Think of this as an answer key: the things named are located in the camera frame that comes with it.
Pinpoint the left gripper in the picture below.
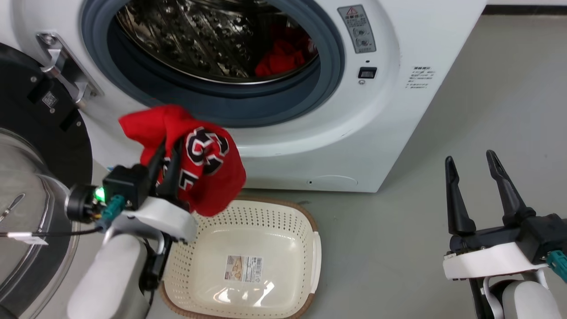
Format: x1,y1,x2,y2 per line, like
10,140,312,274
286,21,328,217
102,140,199,243

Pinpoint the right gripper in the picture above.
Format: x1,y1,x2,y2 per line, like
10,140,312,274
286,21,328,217
443,149,567,281

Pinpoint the red jersey with black numbers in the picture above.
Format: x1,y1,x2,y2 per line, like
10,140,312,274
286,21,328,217
118,105,247,218

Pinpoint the cream perforated laundry basket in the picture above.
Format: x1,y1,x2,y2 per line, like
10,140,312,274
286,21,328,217
159,197,322,319

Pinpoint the white front-load washing machine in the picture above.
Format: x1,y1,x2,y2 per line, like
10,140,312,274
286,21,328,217
0,0,488,194

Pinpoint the paper label in basket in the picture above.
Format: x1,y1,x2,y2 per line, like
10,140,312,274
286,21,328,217
224,255,264,284

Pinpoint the steel washing machine drum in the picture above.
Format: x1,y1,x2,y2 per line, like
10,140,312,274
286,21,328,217
114,0,320,85

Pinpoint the black washing machine door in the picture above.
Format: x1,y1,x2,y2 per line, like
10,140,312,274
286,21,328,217
0,42,94,319

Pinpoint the chrome door hinge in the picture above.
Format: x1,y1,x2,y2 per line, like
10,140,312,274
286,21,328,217
36,32,104,110

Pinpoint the red garment in drum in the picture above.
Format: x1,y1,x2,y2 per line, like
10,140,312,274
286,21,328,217
254,26,319,77

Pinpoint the grey rubber door gasket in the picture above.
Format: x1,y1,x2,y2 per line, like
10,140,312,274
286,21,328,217
81,0,346,128

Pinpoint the grey warning sticker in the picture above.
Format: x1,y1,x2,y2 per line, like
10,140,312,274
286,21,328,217
337,4,377,54

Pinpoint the thin black cable with tag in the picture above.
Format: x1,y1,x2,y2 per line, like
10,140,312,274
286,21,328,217
0,227,103,245

